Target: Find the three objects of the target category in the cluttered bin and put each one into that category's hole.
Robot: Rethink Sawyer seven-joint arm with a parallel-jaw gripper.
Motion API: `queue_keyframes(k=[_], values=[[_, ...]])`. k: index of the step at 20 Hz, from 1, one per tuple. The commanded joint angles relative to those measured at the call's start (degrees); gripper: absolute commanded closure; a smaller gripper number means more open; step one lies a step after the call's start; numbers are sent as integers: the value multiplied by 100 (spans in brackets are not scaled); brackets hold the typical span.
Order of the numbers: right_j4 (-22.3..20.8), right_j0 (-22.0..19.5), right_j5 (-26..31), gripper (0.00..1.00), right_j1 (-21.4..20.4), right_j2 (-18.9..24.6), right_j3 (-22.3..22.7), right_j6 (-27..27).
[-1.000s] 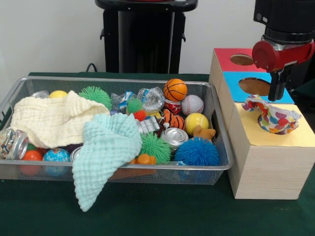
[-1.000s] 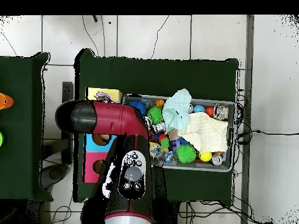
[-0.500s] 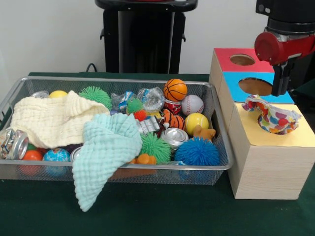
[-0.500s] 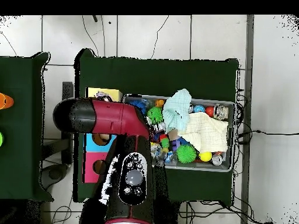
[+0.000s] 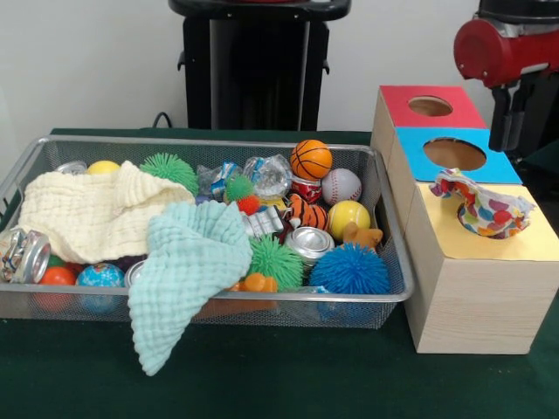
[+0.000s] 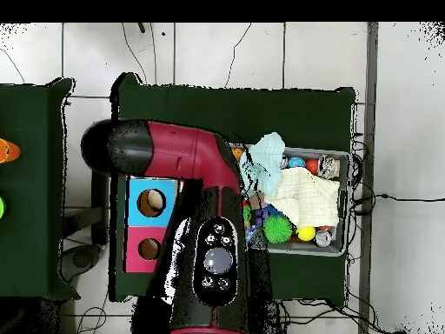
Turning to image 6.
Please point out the mint muslin cloth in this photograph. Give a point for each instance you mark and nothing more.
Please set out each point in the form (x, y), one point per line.
(267, 163)

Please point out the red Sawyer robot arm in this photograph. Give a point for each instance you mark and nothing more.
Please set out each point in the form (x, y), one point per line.
(174, 153)

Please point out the wooden box with three holes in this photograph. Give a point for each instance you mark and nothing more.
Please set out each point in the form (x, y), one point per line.
(149, 215)

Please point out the shallow clear mesh bin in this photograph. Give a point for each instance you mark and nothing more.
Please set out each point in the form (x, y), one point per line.
(313, 248)

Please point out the orange rubber toy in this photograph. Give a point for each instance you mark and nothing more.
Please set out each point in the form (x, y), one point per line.
(237, 153)

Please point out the green spiky ball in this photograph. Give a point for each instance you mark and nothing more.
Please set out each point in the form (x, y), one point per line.
(277, 229)

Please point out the blue globe ball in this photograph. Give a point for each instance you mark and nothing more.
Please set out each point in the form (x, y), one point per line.
(296, 162)

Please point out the dark green table cloth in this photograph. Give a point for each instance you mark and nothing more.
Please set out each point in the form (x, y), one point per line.
(236, 104)

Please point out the cream muslin cloth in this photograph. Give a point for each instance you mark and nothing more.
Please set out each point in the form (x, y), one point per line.
(309, 198)

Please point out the orange red ball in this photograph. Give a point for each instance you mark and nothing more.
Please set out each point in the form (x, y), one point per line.
(312, 166)

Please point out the yellow ball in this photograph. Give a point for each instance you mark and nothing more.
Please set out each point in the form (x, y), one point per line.
(306, 233)

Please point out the dark green side table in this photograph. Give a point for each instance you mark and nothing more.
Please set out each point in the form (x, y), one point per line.
(27, 191)

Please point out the orange cone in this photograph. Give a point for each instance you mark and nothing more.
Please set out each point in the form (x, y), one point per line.
(8, 151)

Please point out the bright green object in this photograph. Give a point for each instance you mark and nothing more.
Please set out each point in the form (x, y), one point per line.
(2, 207)

